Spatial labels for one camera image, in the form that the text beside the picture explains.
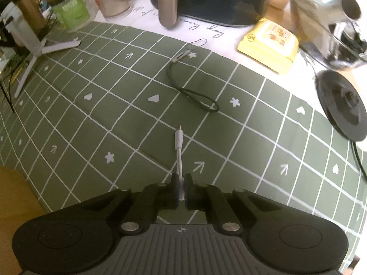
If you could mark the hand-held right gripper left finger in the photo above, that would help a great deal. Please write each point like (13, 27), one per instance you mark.
(174, 192)

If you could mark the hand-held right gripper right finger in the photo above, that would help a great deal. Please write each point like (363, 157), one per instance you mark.
(190, 192)

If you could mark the yellow wipes pack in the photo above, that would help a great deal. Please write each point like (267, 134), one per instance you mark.
(269, 43)

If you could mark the black kettle base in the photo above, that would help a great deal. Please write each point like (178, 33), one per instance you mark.
(344, 106)

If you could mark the black air fryer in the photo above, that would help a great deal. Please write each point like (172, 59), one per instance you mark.
(218, 0)

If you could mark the clear glass bowl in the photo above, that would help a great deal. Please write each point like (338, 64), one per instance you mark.
(315, 43)

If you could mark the green label jar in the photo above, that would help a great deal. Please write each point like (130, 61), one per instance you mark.
(73, 11)

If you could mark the white gimbal tripod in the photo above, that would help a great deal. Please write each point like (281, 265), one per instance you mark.
(25, 28)

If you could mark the brown wooden holder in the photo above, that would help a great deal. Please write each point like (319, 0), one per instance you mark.
(30, 14)

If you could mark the silver cylinder tool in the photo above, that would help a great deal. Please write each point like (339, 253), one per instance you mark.
(338, 7)

